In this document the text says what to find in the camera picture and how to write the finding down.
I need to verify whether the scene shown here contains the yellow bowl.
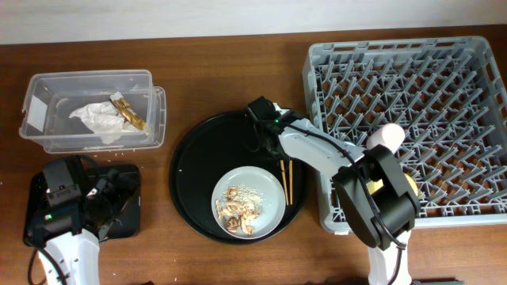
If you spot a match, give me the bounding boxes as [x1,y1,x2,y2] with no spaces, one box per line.
[367,174,419,198]

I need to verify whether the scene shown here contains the round black serving tray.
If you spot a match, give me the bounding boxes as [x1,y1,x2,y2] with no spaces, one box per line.
[168,110,309,245]

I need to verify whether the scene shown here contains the clear plastic waste bin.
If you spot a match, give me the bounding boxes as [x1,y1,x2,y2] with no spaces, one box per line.
[19,70,167,154]

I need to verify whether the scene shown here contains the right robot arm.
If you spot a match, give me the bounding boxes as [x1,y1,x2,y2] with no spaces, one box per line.
[246,97,421,284]

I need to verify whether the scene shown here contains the pink cup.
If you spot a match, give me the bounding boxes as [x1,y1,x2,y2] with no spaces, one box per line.
[366,123,406,154]

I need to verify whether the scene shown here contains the black rectangular tray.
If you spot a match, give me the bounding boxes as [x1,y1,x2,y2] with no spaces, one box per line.
[22,164,141,246]

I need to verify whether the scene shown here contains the grey plate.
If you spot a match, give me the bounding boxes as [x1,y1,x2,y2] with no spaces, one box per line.
[211,166,286,241]

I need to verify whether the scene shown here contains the grey dishwasher rack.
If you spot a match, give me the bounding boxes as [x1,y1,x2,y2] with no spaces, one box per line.
[302,36,506,228]

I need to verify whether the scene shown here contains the white tissue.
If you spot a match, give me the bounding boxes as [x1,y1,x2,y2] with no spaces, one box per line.
[69,101,138,134]

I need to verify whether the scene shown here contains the wooden chopstick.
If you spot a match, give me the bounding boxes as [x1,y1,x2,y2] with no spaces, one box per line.
[288,159,293,205]
[280,159,289,206]

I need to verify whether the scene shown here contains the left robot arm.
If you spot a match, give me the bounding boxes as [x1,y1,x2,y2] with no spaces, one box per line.
[22,155,141,284]

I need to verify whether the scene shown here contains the food scraps on plate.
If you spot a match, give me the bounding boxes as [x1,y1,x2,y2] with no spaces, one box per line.
[215,184,262,236]

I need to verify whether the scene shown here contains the gold foil wrapper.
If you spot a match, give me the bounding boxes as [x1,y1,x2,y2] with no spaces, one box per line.
[110,92,147,131]

